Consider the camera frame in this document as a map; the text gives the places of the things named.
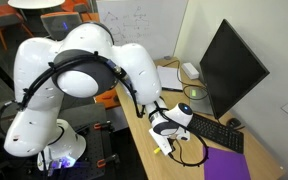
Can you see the white round table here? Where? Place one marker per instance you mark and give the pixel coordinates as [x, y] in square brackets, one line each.
[35, 3]

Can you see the whiteboard with black diagrams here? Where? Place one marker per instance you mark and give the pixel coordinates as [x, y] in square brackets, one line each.
[150, 23]

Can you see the black computer mouse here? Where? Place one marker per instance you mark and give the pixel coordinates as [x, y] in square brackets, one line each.
[233, 122]

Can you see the orange clamp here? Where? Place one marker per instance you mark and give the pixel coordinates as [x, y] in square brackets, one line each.
[107, 161]
[103, 126]

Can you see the white notebook with black edge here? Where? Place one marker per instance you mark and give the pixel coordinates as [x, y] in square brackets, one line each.
[169, 77]

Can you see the white power hub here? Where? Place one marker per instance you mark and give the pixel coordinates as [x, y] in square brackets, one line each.
[190, 70]

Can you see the orange seat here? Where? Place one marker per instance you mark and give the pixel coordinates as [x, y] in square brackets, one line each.
[109, 99]

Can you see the black computer monitor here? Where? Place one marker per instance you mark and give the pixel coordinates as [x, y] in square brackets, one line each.
[230, 70]

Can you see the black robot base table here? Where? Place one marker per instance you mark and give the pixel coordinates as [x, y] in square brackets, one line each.
[90, 116]

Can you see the purple mat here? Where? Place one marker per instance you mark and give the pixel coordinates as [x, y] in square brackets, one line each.
[225, 165]

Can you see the yellow marker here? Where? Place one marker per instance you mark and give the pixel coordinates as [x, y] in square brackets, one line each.
[156, 150]

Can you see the black keyboard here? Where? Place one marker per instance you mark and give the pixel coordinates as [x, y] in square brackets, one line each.
[217, 133]

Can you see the silver monitor stand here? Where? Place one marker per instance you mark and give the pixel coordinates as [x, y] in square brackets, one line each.
[199, 101]

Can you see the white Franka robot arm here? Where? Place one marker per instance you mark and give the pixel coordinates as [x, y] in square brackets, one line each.
[34, 66]

